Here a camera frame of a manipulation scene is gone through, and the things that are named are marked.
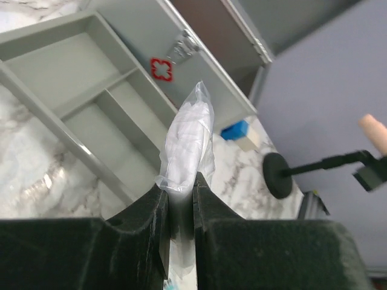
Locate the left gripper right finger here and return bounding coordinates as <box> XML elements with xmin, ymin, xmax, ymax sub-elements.
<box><xmin>193</xmin><ymin>174</ymin><xmax>372</xmax><ymax>289</ymax></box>

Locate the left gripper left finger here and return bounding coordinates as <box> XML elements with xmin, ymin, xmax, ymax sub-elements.
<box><xmin>1</xmin><ymin>187</ymin><xmax>169</xmax><ymax>289</ymax></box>

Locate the white gauze pack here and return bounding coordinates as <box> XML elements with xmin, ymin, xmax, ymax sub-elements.
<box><xmin>155</xmin><ymin>81</ymin><xmax>215</xmax><ymax>278</ymax></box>

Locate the grey plastic tray insert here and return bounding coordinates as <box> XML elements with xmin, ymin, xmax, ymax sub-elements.
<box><xmin>1</xmin><ymin>12</ymin><xmax>177</xmax><ymax>205</ymax></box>

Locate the grey metal case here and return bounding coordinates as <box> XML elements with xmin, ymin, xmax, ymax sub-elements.
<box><xmin>86</xmin><ymin>1</ymin><xmax>272</xmax><ymax>131</ymax></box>

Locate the black right microphone stand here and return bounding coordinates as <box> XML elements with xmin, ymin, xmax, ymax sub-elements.
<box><xmin>262</xmin><ymin>149</ymin><xmax>387</xmax><ymax>200</ymax></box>

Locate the blue white small box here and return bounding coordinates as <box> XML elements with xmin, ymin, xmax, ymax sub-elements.
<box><xmin>220</xmin><ymin>120</ymin><xmax>260</xmax><ymax>152</ymax></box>

